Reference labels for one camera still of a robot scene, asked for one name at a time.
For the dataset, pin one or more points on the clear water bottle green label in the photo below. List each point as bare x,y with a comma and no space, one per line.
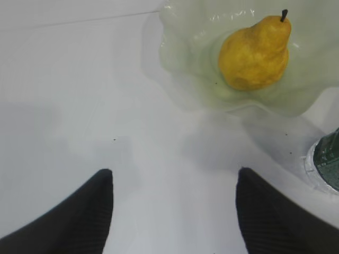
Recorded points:
321,163

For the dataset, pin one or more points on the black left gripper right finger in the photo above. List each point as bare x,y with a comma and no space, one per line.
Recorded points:
271,223

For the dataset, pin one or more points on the translucent green wavy glass plate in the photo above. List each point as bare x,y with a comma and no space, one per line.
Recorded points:
194,31

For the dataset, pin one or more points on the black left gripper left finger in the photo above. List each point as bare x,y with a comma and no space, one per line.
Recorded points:
79,224

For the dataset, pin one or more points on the yellow pear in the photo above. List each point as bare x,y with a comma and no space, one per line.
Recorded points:
256,57

